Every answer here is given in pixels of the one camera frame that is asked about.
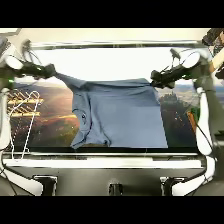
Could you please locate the blue polo shirt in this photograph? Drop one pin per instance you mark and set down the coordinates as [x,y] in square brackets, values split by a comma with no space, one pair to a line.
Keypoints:
[126,113]

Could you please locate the silver frame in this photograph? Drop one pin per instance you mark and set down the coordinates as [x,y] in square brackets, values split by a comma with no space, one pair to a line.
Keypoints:
[100,163]

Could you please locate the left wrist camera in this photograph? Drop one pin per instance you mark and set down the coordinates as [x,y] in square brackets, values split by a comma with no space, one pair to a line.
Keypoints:
[26,45]

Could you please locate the green garment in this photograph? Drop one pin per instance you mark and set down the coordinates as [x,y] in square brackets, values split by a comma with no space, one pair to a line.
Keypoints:
[196,112]

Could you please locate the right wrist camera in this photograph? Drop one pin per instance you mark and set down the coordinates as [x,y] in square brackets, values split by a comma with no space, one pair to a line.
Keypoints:
[175,53]

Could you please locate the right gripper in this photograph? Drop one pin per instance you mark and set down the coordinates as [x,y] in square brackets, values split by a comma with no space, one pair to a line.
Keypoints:
[160,78]

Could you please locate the white clothes hanger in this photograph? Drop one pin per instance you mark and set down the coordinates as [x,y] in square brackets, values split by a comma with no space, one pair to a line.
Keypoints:
[30,129]

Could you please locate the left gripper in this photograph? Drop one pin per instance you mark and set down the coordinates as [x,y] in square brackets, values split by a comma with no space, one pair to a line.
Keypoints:
[49,71]

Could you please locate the orange garment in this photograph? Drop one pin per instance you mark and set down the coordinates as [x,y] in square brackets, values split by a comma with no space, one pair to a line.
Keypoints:
[191,120]

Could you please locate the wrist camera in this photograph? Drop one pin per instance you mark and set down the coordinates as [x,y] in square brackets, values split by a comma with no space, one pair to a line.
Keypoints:
[26,45]
[175,53]

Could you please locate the heap of clothes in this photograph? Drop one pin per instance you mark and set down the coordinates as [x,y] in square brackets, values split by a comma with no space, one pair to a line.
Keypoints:
[5,45]
[213,36]

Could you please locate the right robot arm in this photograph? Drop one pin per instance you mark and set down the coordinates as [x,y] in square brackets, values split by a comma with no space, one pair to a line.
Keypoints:
[204,133]

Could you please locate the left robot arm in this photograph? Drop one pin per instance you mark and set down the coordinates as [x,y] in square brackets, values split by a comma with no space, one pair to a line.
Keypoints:
[29,68]

